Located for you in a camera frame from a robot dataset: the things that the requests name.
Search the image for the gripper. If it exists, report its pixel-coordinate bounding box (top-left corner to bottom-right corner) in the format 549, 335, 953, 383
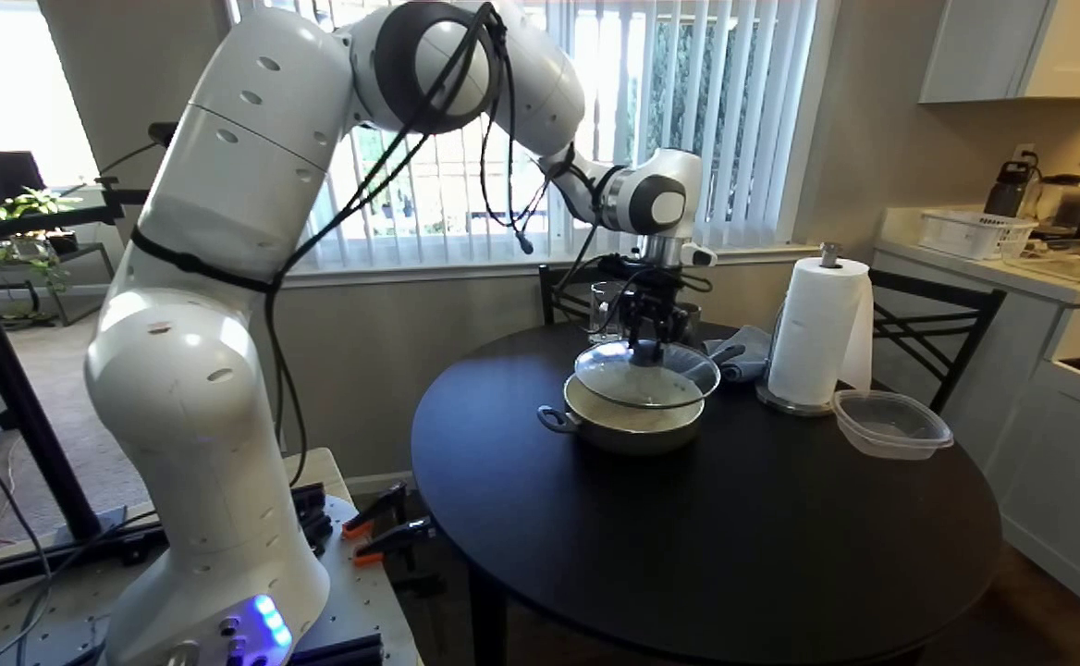
618, 276, 689, 364

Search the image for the glass pot lid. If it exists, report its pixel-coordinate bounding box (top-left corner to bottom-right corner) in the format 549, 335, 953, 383
574, 339, 722, 411

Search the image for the grey cooking pot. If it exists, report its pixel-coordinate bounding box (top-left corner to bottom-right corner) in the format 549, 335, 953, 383
537, 370, 706, 457

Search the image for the clear drinking glass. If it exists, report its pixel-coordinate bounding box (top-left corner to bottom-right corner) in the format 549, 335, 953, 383
588, 281, 631, 346

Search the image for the black chair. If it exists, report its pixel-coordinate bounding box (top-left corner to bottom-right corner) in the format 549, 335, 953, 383
867, 267, 1009, 415
538, 263, 617, 327

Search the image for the blue cloth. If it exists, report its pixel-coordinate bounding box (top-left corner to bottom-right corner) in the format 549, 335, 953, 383
704, 325, 773, 385

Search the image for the paper towel roll on holder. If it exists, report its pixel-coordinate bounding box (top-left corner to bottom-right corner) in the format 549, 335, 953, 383
756, 241, 875, 418

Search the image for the window with vertical blinds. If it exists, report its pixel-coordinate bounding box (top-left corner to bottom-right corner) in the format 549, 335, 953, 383
224, 0, 820, 274

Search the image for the clear plastic container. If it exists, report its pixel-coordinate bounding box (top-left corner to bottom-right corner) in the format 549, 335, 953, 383
830, 388, 955, 462

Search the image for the orange and black clamp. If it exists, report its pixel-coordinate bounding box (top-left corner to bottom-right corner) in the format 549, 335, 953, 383
340, 481, 410, 542
351, 516, 439, 568

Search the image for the white plastic basket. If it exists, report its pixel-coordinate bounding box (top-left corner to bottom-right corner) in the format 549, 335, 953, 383
918, 210, 1039, 262

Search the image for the black drinking bottle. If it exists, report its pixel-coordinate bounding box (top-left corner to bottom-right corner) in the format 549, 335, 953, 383
983, 157, 1041, 220

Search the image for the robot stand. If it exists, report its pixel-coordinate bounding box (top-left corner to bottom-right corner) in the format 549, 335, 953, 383
0, 448, 426, 666

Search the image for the clear glass tray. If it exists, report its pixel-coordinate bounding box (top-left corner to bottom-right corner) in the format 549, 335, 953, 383
1000, 239, 1080, 284

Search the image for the white kitchen counter cabinet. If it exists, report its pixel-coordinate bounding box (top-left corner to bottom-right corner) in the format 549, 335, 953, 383
873, 207, 1080, 632

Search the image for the black electric kettle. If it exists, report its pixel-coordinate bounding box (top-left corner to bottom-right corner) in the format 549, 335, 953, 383
1028, 173, 1080, 243

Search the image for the green potted plant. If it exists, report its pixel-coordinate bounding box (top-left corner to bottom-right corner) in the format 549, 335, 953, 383
0, 187, 84, 290

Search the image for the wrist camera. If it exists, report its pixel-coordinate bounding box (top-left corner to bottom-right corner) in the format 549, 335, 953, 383
597, 255, 652, 282

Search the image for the white wall cabinet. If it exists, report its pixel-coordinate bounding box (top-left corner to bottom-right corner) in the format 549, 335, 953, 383
918, 0, 1080, 105

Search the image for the black frame stand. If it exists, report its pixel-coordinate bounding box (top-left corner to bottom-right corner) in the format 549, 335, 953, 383
0, 122, 180, 598

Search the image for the grey cable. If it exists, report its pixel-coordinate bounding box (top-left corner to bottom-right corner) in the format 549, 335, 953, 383
0, 393, 55, 666

